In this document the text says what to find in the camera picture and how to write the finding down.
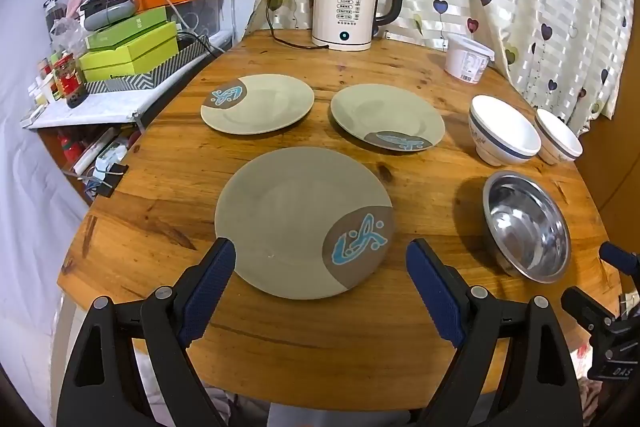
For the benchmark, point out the beige plate with blue motif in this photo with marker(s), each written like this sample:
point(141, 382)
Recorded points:
point(380, 112)
point(290, 217)
point(265, 104)

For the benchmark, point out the small white blue-striped bowl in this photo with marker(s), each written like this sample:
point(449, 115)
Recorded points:
point(557, 137)

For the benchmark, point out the lime green box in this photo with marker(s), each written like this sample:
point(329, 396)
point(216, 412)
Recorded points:
point(135, 54)

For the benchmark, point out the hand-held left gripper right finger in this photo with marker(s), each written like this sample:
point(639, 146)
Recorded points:
point(435, 292)

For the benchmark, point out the black binder clip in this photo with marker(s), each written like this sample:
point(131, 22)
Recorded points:
point(111, 179)

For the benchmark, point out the red can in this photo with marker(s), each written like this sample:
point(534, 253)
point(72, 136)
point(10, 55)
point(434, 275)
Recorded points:
point(67, 77)

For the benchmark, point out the zigzag patterned box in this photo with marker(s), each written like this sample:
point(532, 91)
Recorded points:
point(150, 74)

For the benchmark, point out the stainless steel bowl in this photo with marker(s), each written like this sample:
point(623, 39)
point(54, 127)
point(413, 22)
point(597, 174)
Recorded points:
point(525, 227)

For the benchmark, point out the dark green flat box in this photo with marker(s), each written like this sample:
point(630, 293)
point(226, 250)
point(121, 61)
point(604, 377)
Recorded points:
point(130, 29)

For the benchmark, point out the white rolled package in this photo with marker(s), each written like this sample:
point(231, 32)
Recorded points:
point(95, 149)

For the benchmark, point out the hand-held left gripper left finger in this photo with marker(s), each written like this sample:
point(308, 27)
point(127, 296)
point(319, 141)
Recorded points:
point(210, 287)

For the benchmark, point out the white plastic tub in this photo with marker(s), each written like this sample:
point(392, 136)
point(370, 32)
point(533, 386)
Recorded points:
point(465, 59)

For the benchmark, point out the cream electric kettle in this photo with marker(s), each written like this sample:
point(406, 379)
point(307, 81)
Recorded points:
point(345, 7)

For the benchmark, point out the large white blue-striped bowl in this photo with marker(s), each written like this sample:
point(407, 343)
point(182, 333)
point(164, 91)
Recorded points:
point(502, 132)

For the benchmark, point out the white shelf board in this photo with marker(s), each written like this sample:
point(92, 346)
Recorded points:
point(95, 109)

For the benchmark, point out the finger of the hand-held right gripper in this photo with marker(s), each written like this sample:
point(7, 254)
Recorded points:
point(622, 259)
point(587, 309)

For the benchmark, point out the red bottle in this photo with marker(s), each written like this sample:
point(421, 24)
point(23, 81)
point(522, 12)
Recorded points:
point(71, 152)

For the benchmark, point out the grey pouch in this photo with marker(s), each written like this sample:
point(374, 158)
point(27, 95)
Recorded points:
point(107, 14)

